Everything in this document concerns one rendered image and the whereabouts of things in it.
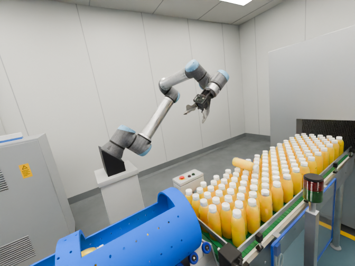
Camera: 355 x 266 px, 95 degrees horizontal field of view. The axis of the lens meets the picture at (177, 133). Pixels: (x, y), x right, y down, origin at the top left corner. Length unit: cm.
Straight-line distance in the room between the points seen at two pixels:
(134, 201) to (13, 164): 128
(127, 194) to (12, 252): 147
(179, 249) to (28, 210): 194
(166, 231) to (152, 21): 394
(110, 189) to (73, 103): 224
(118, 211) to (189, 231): 94
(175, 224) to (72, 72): 315
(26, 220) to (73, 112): 176
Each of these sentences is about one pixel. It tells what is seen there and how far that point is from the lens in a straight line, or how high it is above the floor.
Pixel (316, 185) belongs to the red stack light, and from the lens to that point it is 85.
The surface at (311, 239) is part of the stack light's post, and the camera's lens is 101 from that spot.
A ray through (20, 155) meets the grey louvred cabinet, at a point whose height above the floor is 131.
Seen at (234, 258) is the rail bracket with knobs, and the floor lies 100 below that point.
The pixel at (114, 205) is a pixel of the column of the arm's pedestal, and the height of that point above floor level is 86.
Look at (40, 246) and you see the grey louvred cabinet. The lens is 264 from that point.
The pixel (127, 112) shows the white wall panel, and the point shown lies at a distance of 353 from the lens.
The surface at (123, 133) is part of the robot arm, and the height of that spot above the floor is 141.
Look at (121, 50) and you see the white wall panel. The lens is 372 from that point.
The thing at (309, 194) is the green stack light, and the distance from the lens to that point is 87.
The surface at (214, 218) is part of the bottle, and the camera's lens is 93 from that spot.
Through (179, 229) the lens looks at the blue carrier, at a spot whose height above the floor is 116.
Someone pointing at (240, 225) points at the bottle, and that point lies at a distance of 91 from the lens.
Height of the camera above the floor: 165
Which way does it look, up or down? 12 degrees down
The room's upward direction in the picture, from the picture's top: 9 degrees counter-clockwise
